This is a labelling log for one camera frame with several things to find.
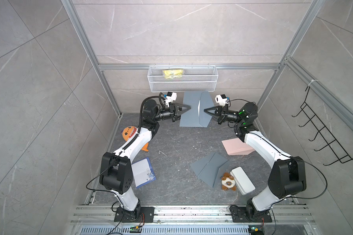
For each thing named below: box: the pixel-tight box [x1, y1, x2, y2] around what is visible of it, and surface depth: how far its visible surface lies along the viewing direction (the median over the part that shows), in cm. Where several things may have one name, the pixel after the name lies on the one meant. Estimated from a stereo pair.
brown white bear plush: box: [221, 172, 237, 191], surface depth 83 cm
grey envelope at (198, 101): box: [179, 91, 215, 128], surface depth 70 cm
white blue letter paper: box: [131, 156, 156, 189], surface depth 90 cm
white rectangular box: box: [229, 166, 256, 196], surface depth 82 cm
